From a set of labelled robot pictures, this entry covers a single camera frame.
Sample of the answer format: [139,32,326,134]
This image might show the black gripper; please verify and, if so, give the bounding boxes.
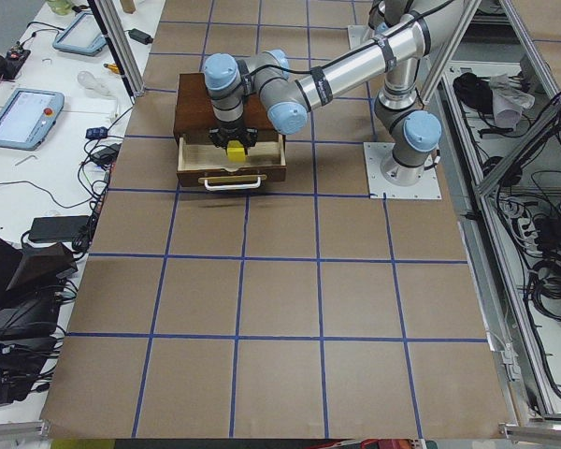
[209,118,258,155]

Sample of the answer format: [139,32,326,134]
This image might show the yellow cube block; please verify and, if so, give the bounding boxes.
[226,140,247,163]

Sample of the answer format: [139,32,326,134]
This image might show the wooden drawer with handle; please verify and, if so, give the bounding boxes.
[177,134,286,190]

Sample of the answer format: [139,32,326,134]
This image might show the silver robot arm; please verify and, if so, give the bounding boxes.
[204,1,468,186]

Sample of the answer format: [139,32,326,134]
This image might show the dark wooden drawer box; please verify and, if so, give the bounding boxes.
[173,73,279,143]

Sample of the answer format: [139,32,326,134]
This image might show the blue small device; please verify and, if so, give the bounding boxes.
[85,126,108,140]

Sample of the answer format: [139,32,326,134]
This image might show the black power adapter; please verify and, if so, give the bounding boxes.
[127,28,153,45]

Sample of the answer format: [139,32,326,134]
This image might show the far teach pendant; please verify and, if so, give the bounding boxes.
[52,11,107,56]

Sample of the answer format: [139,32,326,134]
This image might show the teach pendant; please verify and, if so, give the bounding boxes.
[52,11,107,56]
[0,88,65,151]

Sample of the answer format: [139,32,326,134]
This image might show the black power brick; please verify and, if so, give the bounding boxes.
[28,215,89,243]

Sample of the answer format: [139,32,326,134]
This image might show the near teach pendant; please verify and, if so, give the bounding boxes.
[0,88,65,151]

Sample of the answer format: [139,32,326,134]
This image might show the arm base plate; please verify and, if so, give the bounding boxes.
[364,142,442,200]
[347,24,376,50]

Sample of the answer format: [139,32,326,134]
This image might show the aluminium frame post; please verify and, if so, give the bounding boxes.
[88,0,145,98]

